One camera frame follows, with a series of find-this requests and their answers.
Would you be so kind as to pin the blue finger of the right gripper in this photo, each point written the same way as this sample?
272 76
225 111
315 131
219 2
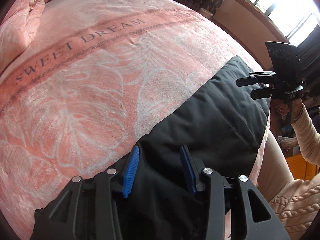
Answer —
246 81
261 93

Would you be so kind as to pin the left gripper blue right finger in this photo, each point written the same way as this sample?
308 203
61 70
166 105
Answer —
251 215

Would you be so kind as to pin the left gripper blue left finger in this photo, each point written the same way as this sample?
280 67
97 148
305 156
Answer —
87 208

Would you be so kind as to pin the black padded pants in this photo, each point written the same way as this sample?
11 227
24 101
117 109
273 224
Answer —
221 125

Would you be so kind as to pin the person's right hand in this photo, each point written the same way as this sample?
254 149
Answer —
284 109

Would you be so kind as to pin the person's light trousers leg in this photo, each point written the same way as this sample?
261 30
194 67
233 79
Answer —
295 202

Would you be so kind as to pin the cream knit sweater sleeve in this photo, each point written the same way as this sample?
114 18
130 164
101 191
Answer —
307 136

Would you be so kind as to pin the pink leaf-print bed blanket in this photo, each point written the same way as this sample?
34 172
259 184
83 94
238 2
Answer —
98 76

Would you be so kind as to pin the folded pink quilt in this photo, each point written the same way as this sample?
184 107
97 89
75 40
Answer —
19 28

